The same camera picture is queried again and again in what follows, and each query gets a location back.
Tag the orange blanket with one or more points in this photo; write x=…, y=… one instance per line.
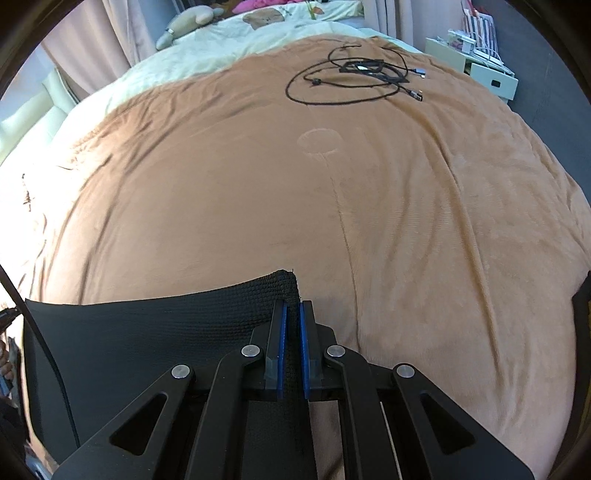
x=231, y=184

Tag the beige plush toy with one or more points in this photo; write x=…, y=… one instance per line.
x=189, y=27

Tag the pink curtain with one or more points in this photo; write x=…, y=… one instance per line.
x=115, y=41
x=406, y=21

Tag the pink cloth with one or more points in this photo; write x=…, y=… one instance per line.
x=258, y=5

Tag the black t-shirt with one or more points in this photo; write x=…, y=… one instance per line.
x=138, y=332

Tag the cream padded headboard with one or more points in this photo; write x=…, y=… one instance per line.
x=32, y=110

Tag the white power strip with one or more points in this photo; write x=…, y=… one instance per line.
x=494, y=57

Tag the bear print quilt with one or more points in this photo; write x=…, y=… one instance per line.
x=295, y=18

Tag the stack of folded clothes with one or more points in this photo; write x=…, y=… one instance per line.
x=582, y=304

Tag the person's left hand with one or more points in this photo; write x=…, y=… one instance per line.
x=7, y=360

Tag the cream duvet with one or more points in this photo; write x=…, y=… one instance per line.
x=221, y=50

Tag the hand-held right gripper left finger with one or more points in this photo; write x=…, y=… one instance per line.
x=277, y=350

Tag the cream wrinkled bed sheet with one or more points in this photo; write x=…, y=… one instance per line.
x=41, y=207

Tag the white striped bag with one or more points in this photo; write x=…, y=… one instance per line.
x=480, y=25

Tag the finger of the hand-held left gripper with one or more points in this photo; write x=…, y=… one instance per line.
x=9, y=319

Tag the white nightstand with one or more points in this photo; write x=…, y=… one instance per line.
x=485, y=78

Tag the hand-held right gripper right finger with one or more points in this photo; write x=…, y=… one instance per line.
x=305, y=350

